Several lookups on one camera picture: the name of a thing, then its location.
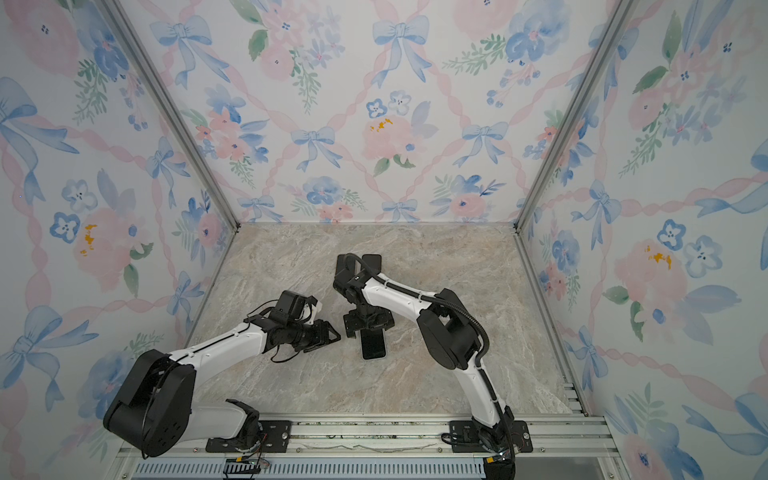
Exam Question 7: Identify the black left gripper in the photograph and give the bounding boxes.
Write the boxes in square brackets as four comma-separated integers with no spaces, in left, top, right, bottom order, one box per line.
[288,318,342,352]

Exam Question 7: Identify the light blue phone case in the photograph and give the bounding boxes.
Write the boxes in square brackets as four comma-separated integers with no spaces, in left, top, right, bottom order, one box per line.
[359,327,388,361]

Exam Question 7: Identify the black phone case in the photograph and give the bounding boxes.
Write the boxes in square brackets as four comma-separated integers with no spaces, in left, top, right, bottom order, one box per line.
[362,254,382,275]

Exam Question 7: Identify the silver edged phone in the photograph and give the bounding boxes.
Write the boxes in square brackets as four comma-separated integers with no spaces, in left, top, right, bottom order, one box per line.
[336,254,347,273]

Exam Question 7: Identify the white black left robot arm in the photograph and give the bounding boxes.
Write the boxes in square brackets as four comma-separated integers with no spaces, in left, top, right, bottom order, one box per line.
[103,315,341,457]

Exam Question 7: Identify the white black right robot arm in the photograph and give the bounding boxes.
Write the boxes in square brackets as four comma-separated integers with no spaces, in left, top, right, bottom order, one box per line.
[333,273,514,454]

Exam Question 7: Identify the white vent grille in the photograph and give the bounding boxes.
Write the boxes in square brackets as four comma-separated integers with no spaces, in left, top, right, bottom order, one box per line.
[128,457,486,479]

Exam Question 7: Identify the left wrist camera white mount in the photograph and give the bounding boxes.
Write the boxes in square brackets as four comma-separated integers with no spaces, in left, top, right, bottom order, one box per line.
[269,290,322,324]

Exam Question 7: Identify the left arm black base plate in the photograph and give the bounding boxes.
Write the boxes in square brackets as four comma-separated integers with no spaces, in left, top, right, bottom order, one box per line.
[205,420,292,454]

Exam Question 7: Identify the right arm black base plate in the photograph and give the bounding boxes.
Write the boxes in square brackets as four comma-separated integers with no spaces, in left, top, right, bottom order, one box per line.
[441,420,534,454]

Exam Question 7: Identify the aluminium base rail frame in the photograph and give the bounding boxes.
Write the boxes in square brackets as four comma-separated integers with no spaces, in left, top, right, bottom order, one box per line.
[106,388,629,479]

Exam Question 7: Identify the aluminium corner post left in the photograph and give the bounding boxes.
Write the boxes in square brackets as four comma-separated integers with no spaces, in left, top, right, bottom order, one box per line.
[95,0,240,232]

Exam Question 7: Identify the aluminium corner post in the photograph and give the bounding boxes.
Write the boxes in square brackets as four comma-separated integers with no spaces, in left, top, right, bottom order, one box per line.
[514,0,636,235]
[95,0,240,232]

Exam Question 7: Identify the aluminium corner post right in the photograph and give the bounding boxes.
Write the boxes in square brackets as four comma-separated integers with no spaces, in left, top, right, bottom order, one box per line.
[514,0,636,235]

